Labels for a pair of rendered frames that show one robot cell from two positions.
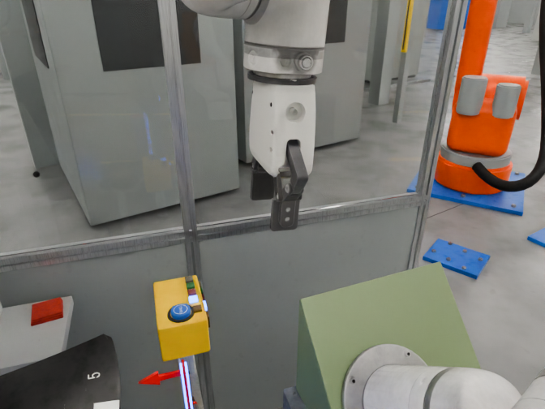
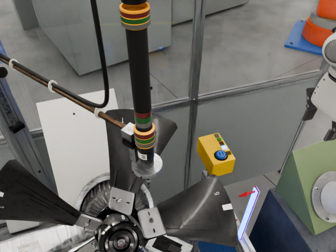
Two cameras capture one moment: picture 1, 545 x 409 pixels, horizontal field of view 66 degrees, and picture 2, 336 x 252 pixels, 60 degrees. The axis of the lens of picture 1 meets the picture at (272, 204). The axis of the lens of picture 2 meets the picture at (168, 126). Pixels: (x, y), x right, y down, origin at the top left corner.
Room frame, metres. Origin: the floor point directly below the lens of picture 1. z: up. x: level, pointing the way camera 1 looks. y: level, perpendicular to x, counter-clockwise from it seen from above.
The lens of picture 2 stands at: (-0.10, 0.42, 1.97)
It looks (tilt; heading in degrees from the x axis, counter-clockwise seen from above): 44 degrees down; 359
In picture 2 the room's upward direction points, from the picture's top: straight up
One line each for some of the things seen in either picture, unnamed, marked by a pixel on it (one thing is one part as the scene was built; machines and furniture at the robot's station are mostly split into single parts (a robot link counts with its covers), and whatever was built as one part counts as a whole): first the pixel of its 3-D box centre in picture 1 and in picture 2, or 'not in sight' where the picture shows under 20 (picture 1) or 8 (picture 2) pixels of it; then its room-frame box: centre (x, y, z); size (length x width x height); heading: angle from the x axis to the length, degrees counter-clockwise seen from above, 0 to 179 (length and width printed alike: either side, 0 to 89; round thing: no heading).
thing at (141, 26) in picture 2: not in sight; (135, 21); (0.32, 0.46, 1.79); 0.04 x 0.04 x 0.01
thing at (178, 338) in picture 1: (181, 317); (214, 155); (0.71, 0.20, 1.02); 0.16 x 0.10 x 0.11; 17
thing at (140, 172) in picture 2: not in sight; (142, 150); (0.32, 0.47, 1.49); 0.09 x 0.07 x 0.10; 52
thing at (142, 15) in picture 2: not in sight; (135, 10); (0.32, 0.46, 1.80); 0.04 x 0.04 x 0.01
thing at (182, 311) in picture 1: (181, 312); (221, 154); (0.66, 0.19, 1.08); 0.04 x 0.04 x 0.02
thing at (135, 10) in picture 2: not in sight; (135, 15); (0.32, 0.46, 1.80); 0.04 x 0.04 x 0.03
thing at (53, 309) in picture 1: (46, 310); not in sight; (0.90, 0.63, 0.87); 0.08 x 0.08 x 0.02; 25
